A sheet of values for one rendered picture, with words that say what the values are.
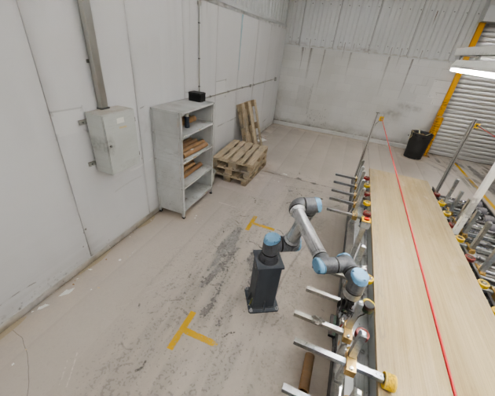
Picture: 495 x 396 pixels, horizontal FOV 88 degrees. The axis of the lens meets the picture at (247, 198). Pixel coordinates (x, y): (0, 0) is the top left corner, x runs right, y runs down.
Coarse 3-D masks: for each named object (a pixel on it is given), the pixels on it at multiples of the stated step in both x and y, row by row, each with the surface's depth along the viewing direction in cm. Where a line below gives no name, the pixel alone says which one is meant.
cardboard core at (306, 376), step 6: (306, 354) 225; (312, 354) 224; (306, 360) 220; (312, 360) 221; (306, 366) 215; (312, 366) 217; (306, 372) 211; (300, 378) 210; (306, 378) 207; (300, 384) 205; (306, 384) 204; (306, 390) 201
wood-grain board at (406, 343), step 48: (384, 192) 323; (432, 192) 336; (384, 240) 238; (432, 240) 245; (384, 288) 188; (432, 288) 193; (480, 288) 197; (384, 336) 156; (432, 336) 159; (480, 336) 162; (432, 384) 135; (480, 384) 137
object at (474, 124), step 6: (474, 120) 314; (474, 126) 315; (468, 132) 321; (462, 144) 329; (456, 150) 336; (456, 156) 337; (450, 162) 344; (450, 168) 346; (444, 174) 352; (444, 180) 355; (438, 186) 361
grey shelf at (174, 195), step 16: (160, 112) 316; (176, 112) 309; (192, 112) 400; (208, 112) 390; (160, 128) 327; (176, 128) 318; (192, 128) 358; (208, 128) 403; (160, 144) 338; (176, 144) 329; (208, 144) 414; (160, 160) 351; (176, 160) 341; (208, 160) 430; (160, 176) 364; (176, 176) 354; (192, 176) 395; (208, 176) 445; (160, 192) 379; (176, 192) 368; (192, 192) 427; (160, 208) 394; (176, 208) 382
